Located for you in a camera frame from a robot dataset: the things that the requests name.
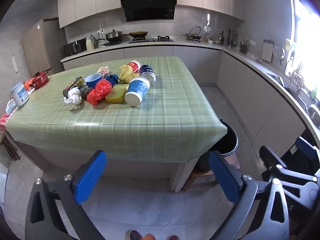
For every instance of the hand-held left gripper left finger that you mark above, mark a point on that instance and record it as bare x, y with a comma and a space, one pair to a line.
91, 177

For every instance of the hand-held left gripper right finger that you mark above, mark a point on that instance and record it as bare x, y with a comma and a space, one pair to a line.
223, 177

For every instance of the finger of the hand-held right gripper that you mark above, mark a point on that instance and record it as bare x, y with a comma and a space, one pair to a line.
272, 157
306, 147

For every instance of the black trash bin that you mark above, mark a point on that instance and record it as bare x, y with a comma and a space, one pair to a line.
231, 140

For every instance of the white tissue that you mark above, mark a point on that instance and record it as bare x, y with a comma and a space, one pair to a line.
72, 98

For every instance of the steel wool scrubber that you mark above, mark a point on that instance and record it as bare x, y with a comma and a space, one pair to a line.
86, 92

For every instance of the red plastic bag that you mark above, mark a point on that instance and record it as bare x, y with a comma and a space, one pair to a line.
100, 92

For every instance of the yellow sponge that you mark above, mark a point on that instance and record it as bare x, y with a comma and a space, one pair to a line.
116, 95

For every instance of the black printed can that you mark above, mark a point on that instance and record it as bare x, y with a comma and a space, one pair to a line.
75, 83

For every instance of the light blue bowl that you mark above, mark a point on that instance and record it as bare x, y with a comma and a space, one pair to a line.
92, 81

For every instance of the large blue white cup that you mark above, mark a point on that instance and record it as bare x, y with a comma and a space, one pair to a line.
137, 88

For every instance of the printed snack packet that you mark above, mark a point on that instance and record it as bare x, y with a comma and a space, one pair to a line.
103, 69

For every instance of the yellow cloth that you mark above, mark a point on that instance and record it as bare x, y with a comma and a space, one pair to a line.
126, 73

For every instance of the clear cup with white rim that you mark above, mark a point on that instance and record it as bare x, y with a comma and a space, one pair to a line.
150, 76

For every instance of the red paper cup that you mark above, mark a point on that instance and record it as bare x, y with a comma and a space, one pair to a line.
135, 67

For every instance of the small dark blue cup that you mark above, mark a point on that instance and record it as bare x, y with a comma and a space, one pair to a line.
145, 68

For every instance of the black built-in appliance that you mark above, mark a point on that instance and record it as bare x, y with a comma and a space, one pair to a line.
292, 152

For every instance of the steel sink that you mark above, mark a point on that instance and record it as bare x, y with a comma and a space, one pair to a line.
312, 113

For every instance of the person's left shoe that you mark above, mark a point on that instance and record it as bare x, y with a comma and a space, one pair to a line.
135, 235

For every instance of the person's shoe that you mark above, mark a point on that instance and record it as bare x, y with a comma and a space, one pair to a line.
173, 237
135, 235

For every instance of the person's right shoe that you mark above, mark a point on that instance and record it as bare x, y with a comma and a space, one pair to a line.
173, 237

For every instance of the table with green checked cloth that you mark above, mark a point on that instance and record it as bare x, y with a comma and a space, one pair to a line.
150, 120

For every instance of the dark wooden stool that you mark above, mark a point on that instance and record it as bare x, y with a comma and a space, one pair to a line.
8, 147

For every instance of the metal colander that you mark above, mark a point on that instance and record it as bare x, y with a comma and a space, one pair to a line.
279, 53

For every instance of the red box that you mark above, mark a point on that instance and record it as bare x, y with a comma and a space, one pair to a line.
4, 121

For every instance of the grey cutting board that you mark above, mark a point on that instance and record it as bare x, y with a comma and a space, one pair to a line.
267, 51

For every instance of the kitchen window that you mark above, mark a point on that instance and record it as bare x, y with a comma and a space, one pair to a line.
305, 42

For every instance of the white small appliance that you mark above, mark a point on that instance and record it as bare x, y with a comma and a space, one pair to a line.
20, 95

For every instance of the red pot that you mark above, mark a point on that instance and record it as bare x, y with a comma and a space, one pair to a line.
38, 80

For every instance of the black utensil holder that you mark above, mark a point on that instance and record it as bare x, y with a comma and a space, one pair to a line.
243, 48

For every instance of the metal utensil rack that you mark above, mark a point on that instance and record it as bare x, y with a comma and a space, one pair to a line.
232, 40

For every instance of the dark bottle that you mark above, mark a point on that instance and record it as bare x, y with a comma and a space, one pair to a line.
222, 38

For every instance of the black microwave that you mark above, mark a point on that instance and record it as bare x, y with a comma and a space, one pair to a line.
75, 47

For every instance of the white jug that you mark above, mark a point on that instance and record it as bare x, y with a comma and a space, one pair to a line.
90, 44

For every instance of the yellow condiment jar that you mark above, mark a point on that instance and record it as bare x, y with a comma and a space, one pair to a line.
207, 39

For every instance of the beige refrigerator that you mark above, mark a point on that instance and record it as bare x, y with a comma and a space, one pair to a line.
40, 47

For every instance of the pot with lid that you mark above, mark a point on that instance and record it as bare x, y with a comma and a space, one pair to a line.
113, 35

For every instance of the metal kettle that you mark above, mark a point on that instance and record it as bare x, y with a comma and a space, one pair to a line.
193, 36

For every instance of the black gas stove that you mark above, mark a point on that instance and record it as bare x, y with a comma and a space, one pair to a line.
152, 39

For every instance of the black wok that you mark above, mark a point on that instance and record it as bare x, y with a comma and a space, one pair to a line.
138, 33

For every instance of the black range hood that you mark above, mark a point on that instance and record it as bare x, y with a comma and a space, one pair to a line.
147, 8

